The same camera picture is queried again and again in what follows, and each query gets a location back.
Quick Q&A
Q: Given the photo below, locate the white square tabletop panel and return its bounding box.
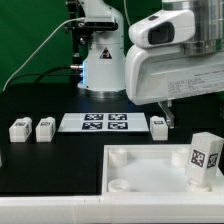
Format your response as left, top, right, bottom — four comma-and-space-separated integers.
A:
100, 143, 224, 197

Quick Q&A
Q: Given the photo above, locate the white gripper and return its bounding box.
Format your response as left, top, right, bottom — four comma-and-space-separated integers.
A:
125, 45, 224, 129

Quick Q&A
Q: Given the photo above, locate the white sheet with tags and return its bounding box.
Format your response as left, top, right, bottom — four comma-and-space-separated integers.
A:
58, 113, 149, 133

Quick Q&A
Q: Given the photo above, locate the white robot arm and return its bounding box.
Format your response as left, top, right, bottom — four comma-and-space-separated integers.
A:
79, 0, 224, 127

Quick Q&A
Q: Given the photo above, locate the black cable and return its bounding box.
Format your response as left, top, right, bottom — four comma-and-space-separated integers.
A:
5, 65, 75, 89

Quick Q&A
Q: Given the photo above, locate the white cable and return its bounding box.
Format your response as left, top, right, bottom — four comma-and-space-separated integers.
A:
2, 17, 86, 92

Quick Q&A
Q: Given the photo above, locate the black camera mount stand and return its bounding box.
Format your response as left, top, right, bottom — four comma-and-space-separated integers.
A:
64, 0, 88, 84

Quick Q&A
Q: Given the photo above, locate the white L-shaped fence wall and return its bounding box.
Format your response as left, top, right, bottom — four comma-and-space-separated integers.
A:
0, 166, 224, 224

